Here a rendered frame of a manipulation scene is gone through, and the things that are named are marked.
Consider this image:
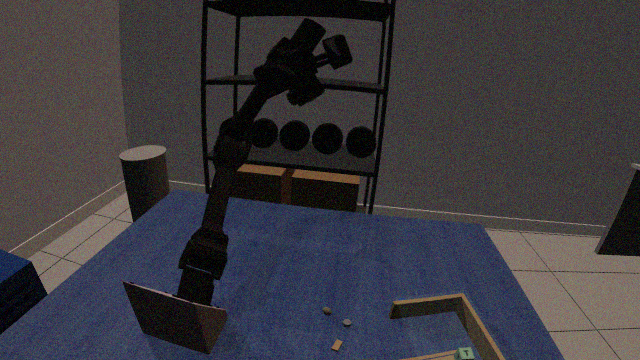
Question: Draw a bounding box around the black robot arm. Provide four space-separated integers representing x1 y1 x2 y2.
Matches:
172 18 326 307

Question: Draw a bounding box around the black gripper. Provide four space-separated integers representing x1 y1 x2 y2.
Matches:
253 34 353 99

